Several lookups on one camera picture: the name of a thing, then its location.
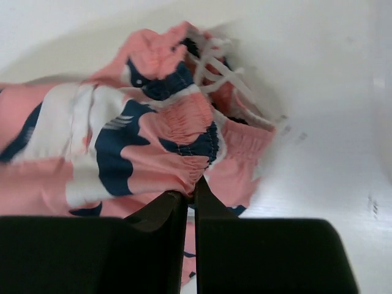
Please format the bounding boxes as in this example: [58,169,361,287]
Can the pink shark-print shorts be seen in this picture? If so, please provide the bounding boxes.
[1,22,276,289]

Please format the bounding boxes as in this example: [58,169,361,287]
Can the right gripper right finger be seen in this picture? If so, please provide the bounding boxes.
[194,179,359,293]

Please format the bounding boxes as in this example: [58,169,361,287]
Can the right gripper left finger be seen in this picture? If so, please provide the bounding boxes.
[1,192,187,293]

